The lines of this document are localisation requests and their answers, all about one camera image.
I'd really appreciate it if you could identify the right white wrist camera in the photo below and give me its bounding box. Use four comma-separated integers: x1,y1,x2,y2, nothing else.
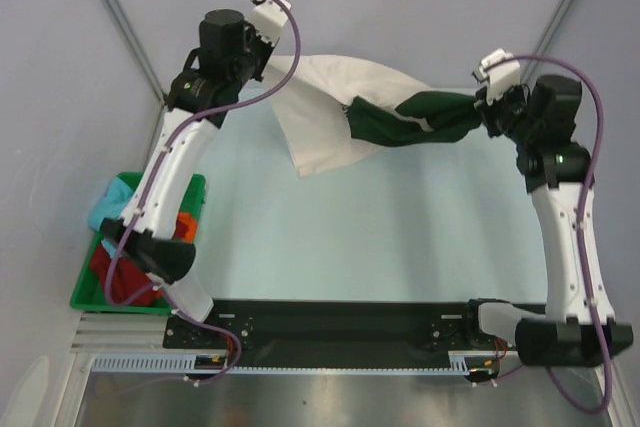
472,48,521,105

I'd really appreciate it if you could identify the orange t-shirt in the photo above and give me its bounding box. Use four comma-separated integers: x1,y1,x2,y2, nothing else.
173,212,198,243

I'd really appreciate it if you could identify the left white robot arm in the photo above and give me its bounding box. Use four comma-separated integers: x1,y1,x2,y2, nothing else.
100,8,287,347

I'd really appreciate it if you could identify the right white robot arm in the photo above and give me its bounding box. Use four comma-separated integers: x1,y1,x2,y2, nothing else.
461,74,634,368

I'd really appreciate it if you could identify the light blue t-shirt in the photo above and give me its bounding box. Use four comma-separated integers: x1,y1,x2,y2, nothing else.
88,177,134,231

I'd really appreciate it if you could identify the aluminium frame rail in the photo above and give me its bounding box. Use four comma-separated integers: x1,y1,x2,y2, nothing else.
69,312,619,356

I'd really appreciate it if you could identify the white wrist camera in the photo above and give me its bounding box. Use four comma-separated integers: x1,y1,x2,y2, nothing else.
247,0,291,47
472,48,521,105

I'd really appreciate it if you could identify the green plastic bin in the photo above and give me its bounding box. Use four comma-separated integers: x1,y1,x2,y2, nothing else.
68,171,207,317

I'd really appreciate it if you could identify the white and green t-shirt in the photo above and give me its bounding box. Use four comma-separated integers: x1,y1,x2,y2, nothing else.
263,55,481,177

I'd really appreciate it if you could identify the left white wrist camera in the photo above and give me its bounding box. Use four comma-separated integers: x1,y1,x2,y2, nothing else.
247,0,291,47

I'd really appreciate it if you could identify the aluminium corner post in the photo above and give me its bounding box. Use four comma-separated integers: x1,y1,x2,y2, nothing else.
100,0,165,103
514,0,609,98

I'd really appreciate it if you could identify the left aluminium corner post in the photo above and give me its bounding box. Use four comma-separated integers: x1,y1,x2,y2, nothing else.
100,0,165,103

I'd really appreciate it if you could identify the right aluminium corner post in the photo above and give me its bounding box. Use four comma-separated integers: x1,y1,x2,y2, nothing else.
514,0,609,98

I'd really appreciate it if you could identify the grey slotted cable duct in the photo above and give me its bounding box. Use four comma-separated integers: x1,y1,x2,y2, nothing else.
92,353,497,376

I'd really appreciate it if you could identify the dark red t-shirt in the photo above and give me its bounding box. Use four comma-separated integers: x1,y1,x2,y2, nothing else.
89,241,161,307

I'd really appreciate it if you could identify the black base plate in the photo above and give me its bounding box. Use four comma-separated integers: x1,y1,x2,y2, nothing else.
163,300,515,371

